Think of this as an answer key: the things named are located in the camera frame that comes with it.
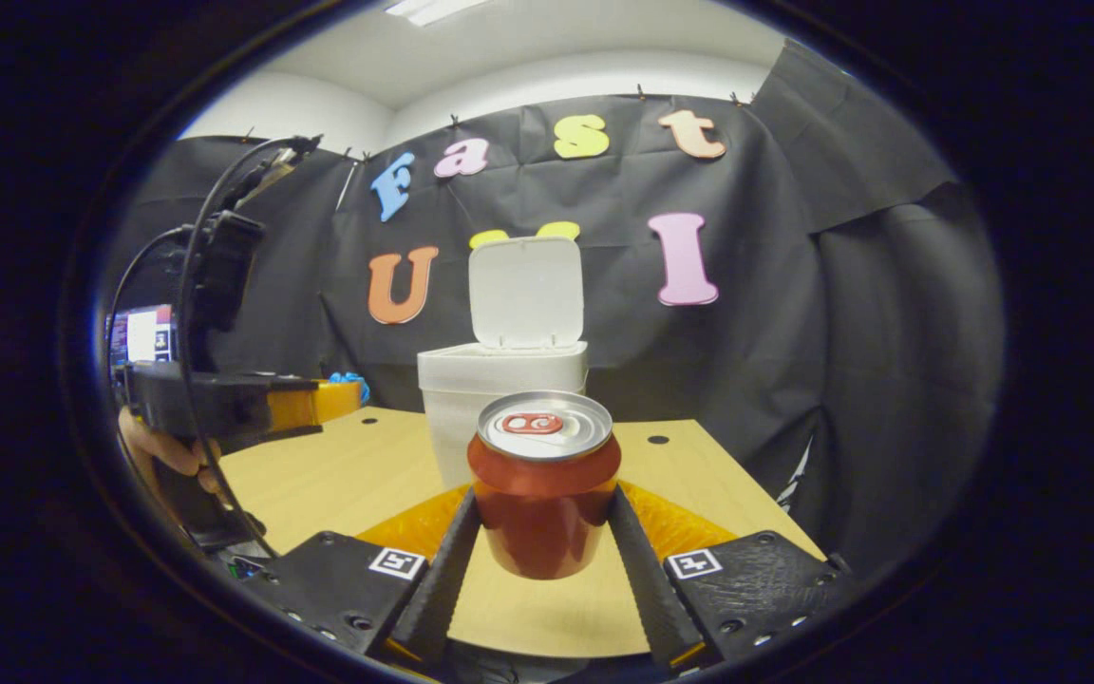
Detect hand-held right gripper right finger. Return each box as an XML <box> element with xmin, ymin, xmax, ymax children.
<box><xmin>608</xmin><ymin>484</ymin><xmax>854</xmax><ymax>671</ymax></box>

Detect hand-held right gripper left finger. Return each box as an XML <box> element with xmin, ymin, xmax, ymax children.
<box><xmin>241</xmin><ymin>484</ymin><xmax>483</xmax><ymax>666</ymax></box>

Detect blue paper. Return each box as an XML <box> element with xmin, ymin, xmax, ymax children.
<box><xmin>327</xmin><ymin>370</ymin><xmax>370</xmax><ymax>405</ymax></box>

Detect red pop can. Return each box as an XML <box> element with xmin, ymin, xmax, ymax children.
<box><xmin>467</xmin><ymin>390</ymin><xmax>623</xmax><ymax>581</ymax></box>

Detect white desktop garbage bin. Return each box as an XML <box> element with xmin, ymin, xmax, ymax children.
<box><xmin>417</xmin><ymin>236</ymin><xmax>591</xmax><ymax>491</ymax></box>

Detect wooden desktop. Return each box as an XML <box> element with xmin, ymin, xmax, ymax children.
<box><xmin>219</xmin><ymin>407</ymin><xmax>828</xmax><ymax>659</ymax></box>

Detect computer monitor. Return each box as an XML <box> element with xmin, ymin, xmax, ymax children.
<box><xmin>108</xmin><ymin>304</ymin><xmax>178</xmax><ymax>367</ymax></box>

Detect black backdrop cloth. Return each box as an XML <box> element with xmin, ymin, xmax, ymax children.
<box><xmin>105</xmin><ymin>38</ymin><xmax>1004</xmax><ymax>580</ymax></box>

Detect ceiling light panel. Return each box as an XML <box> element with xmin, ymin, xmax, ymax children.
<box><xmin>384</xmin><ymin>0</ymin><xmax>493</xmax><ymax>27</ymax></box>

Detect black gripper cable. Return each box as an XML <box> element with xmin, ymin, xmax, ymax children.
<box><xmin>108</xmin><ymin>133</ymin><xmax>320</xmax><ymax>561</ymax></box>

